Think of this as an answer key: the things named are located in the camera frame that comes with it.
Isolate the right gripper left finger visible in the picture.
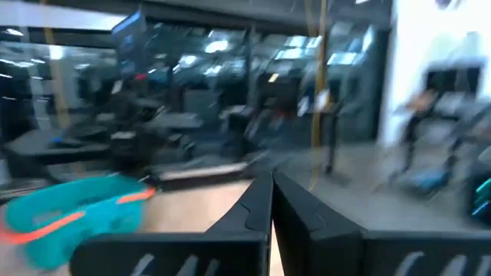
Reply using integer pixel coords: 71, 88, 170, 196
71, 171, 274, 276

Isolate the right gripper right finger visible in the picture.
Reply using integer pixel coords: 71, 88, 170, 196
272, 171, 491, 276

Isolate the teal plastic basket orange rim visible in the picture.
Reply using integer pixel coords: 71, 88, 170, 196
0, 174, 157, 271

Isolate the person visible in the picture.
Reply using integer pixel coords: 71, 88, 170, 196
400, 90, 440, 173

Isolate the dark display screen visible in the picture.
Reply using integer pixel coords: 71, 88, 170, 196
110, 11, 149, 77

